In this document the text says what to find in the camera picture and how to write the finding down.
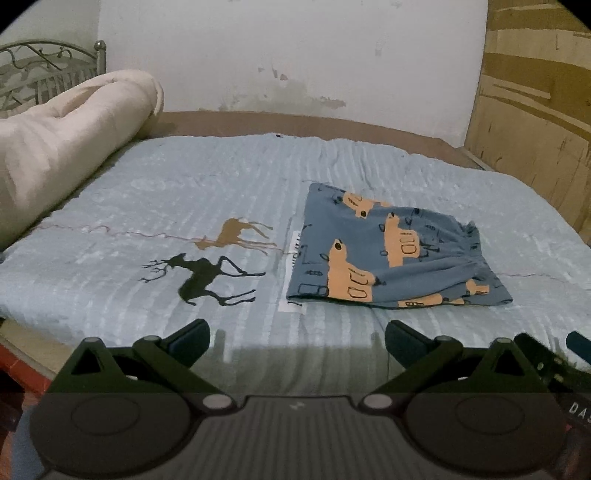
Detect blue pants with orange print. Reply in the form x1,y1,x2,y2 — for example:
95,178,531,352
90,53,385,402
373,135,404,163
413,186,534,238
285,182,515,309

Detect brown mattress sheet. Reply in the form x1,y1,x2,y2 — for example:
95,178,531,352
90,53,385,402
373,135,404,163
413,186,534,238
142,111,486,172

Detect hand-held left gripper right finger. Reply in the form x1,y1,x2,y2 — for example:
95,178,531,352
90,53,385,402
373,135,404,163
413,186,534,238
359,319,551,412

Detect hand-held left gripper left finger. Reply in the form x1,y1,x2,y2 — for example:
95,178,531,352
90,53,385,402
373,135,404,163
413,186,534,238
46,318,237,412

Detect wooden bed frame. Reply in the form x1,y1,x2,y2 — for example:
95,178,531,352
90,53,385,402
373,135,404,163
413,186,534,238
0,318,62,403

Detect metal bed headboard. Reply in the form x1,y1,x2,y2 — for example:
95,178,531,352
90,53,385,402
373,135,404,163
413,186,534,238
0,39,108,119

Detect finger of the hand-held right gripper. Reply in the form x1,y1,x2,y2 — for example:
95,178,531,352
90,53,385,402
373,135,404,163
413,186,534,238
514,332,579,385
566,330,591,359

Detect light blue deer-print blanket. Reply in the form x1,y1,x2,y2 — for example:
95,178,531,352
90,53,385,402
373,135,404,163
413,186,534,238
0,133,591,398

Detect rolled beige blanket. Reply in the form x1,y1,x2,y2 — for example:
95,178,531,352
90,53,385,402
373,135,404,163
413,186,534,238
0,69,165,253

